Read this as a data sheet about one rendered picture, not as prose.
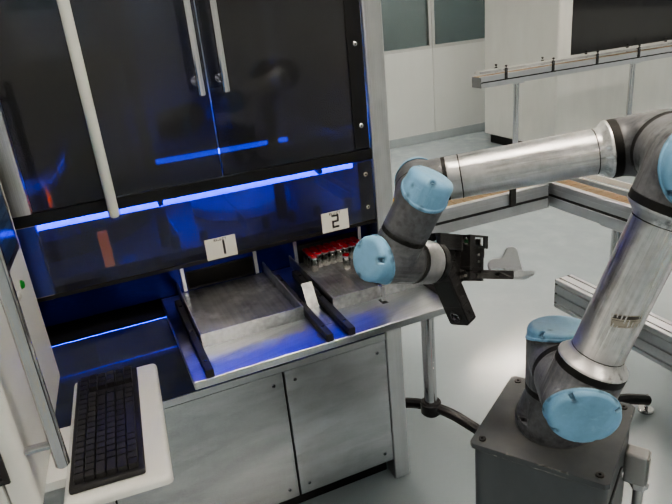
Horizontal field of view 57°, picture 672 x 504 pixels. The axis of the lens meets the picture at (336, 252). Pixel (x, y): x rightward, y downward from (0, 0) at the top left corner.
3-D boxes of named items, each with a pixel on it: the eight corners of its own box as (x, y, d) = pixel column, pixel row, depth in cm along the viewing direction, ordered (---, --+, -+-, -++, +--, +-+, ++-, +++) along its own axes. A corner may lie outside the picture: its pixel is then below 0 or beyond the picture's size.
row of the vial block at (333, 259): (308, 267, 185) (306, 253, 183) (362, 254, 191) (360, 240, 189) (310, 270, 183) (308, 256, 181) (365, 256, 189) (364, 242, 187)
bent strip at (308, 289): (303, 303, 164) (300, 283, 161) (313, 300, 165) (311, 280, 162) (322, 326, 151) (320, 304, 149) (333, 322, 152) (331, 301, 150)
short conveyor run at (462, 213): (383, 252, 201) (380, 206, 195) (363, 238, 215) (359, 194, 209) (551, 208, 224) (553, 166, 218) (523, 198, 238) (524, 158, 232)
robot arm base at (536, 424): (602, 412, 126) (606, 370, 122) (584, 458, 114) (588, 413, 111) (528, 393, 134) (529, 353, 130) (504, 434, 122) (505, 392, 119)
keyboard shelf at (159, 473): (41, 399, 151) (38, 390, 150) (157, 369, 159) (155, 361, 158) (18, 533, 112) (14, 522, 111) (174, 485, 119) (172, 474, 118)
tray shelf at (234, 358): (161, 304, 175) (160, 299, 175) (381, 248, 199) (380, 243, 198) (195, 390, 134) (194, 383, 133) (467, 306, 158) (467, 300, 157)
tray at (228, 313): (178, 294, 176) (175, 283, 175) (264, 272, 185) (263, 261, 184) (203, 347, 147) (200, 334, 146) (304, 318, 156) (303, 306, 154)
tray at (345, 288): (290, 266, 188) (288, 255, 187) (366, 246, 197) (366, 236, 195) (333, 310, 158) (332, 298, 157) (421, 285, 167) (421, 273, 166)
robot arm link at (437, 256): (430, 284, 100) (394, 283, 106) (449, 284, 103) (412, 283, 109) (431, 238, 101) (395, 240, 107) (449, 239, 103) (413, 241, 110)
